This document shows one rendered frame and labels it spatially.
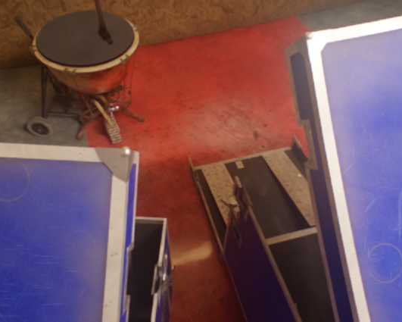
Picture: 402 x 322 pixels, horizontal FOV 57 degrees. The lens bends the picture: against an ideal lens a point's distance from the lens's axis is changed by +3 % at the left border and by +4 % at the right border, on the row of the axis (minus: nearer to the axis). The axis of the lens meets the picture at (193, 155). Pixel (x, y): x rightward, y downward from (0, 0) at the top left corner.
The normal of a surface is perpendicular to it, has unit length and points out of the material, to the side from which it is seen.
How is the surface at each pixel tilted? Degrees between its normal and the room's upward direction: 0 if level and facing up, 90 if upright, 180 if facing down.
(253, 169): 2
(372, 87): 42
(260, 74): 0
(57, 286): 38
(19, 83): 0
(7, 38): 90
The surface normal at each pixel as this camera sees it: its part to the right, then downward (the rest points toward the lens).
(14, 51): 0.33, 0.74
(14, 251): -0.03, -0.03
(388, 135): 0.18, 0.03
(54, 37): 0.01, -0.63
